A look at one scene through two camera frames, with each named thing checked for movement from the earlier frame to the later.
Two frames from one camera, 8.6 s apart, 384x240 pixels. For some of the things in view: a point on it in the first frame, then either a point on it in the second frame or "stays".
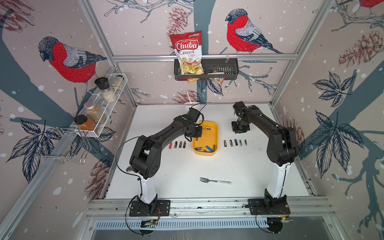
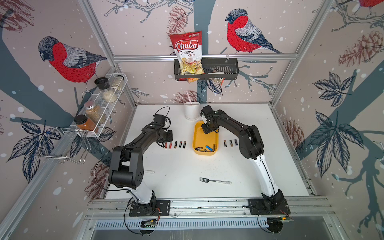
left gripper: x=199 y=133 to x=170 y=136
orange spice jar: x=84 y=123 stays
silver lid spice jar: x=94 y=112 stays
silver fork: x=222 y=182 stays
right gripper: x=235 y=130 to x=205 y=131
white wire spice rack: x=91 y=121 stays
